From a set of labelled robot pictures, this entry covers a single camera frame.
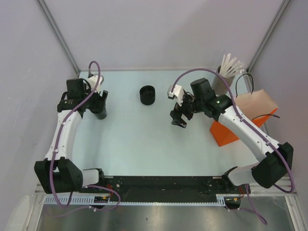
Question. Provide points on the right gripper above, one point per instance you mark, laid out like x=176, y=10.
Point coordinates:
x=182, y=109

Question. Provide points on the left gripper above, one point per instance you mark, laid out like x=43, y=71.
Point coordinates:
x=98, y=105

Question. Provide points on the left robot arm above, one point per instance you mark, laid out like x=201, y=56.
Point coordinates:
x=57, y=172

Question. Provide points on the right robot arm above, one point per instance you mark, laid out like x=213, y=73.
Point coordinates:
x=274, y=159

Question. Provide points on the grey straw holder cup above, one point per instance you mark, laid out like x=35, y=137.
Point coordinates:
x=219, y=87

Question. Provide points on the white straws bundle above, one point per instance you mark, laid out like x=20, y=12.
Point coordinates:
x=230, y=66

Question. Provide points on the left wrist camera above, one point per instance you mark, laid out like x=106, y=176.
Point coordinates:
x=95, y=82

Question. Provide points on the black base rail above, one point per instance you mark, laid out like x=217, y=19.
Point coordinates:
x=171, y=189

